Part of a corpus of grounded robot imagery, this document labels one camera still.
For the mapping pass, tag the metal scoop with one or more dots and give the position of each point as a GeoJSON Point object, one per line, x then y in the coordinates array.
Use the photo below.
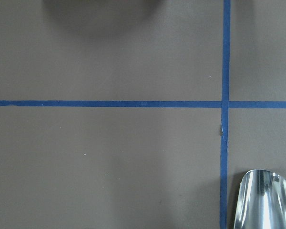
{"type": "Point", "coordinates": [261, 202]}

